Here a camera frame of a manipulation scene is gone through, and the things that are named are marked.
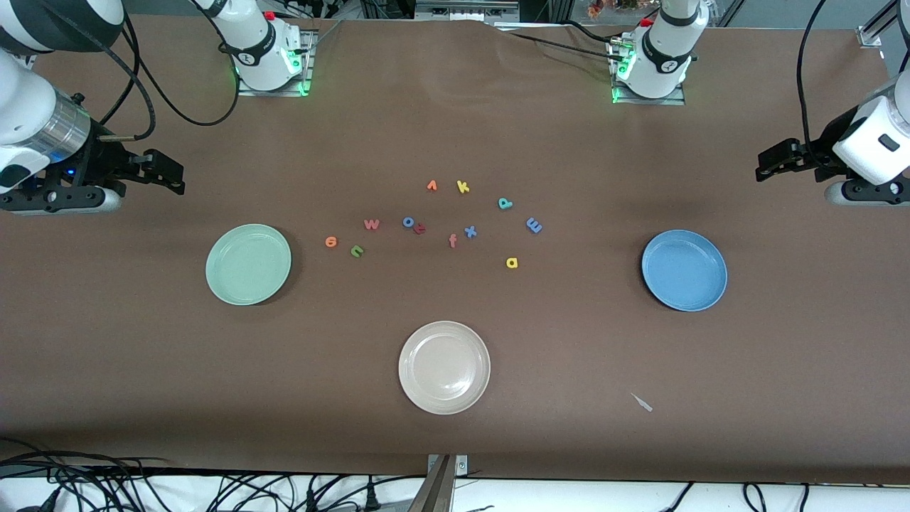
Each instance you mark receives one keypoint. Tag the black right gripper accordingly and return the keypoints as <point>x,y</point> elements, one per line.
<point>97,163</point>

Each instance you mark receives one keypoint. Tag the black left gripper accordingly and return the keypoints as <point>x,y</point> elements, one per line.
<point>817,152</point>

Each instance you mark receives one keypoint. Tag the pink letter w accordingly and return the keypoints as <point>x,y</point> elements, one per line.
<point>371,225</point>

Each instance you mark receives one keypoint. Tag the blue letter E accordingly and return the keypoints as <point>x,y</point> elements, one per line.
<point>534,225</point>

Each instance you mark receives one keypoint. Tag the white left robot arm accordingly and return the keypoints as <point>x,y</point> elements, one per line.
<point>668,57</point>

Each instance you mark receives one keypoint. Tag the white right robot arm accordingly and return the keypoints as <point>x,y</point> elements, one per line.
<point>21,107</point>

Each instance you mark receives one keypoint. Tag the light green plate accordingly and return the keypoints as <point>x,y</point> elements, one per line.
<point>249,264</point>

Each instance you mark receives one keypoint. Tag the blue plate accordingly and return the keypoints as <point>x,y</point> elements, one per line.
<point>684,270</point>

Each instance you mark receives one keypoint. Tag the orange background object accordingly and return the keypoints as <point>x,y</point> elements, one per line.
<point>596,8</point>

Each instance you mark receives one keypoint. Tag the small grey tape scrap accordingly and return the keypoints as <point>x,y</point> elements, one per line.
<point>643,404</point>

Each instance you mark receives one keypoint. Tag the brown table cover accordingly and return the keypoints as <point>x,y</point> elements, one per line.
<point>569,355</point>

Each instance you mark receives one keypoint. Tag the grey background box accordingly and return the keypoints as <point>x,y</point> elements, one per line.
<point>462,13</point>

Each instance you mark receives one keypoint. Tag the beige plate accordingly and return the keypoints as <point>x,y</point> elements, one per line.
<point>444,368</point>

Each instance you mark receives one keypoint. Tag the black power plug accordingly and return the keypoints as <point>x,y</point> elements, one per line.
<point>370,498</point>
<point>311,498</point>

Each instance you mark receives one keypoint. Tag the grey metal beam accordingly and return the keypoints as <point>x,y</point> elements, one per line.
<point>435,494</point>

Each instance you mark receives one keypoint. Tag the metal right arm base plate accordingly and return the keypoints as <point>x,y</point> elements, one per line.
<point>270,93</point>

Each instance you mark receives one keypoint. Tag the aluminium frame profile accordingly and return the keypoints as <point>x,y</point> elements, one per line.
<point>871,35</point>

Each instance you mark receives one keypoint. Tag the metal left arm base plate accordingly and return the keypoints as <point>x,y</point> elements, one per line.
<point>640,101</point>

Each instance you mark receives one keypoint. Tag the small metal bracket plate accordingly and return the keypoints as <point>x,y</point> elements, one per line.
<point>462,466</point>

